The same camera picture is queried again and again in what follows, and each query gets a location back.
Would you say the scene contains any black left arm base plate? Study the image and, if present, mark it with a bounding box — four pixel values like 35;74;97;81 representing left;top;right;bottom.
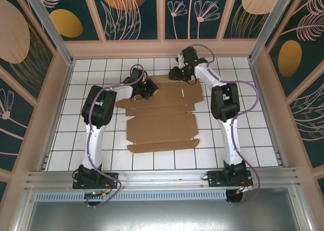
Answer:
72;172;119;190

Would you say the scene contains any small yellow wire connector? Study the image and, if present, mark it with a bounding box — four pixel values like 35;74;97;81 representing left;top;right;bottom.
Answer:
237;184;254;193

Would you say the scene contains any grey metal sheet panel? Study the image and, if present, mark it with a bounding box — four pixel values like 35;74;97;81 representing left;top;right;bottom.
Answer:
14;200;313;231

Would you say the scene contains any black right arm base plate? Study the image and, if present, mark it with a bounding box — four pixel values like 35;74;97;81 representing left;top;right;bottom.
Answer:
207;170;254;188

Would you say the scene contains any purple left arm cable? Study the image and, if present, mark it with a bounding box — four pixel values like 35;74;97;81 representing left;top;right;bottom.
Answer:
85;63;149;208

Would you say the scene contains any brown cardboard box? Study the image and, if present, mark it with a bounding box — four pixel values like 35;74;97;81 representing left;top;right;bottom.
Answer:
115;74;205;155

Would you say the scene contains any small green circuit board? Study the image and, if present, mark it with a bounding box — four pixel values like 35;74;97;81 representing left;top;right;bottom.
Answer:
84;190;110;199

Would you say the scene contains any aluminium mounting rail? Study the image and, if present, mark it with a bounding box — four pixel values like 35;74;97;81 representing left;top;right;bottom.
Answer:
24;167;303;191

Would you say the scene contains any aluminium frame post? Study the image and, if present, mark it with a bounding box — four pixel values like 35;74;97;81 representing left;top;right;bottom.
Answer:
249;0;301;62
20;0;74;66

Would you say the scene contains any grey slotted cable duct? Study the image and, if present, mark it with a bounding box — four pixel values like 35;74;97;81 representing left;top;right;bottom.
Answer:
34;190;228;202

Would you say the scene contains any thin aluminium table side rail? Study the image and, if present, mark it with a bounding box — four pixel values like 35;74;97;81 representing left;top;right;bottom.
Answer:
249;60;286;167
40;60;74;171

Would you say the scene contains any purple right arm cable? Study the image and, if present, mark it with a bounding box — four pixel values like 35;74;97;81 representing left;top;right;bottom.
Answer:
188;43;262;206

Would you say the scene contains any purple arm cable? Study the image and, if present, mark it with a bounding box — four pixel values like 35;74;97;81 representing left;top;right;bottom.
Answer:
85;63;149;208
188;43;262;206

